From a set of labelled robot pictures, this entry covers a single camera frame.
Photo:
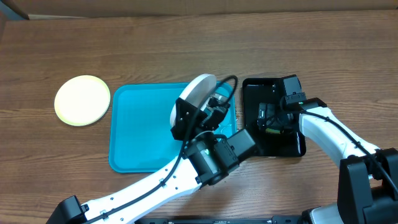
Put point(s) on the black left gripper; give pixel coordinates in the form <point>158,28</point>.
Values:
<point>182,121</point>

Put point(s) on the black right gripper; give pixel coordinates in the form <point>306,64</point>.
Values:
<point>265,116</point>

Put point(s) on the white plate with orange stain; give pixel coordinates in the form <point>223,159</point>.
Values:
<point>198,88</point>

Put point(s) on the yellow plate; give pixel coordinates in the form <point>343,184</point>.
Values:
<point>82,100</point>

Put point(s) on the green yellow sponge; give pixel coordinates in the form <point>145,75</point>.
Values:
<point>274,130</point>

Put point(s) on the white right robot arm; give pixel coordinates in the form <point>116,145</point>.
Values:
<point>367,187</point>

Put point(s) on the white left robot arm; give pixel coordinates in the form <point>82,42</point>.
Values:
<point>176,179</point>

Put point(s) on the black water tray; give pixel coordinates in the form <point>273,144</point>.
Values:
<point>264,90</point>

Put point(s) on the blue plastic tray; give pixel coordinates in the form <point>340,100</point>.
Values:
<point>140,136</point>

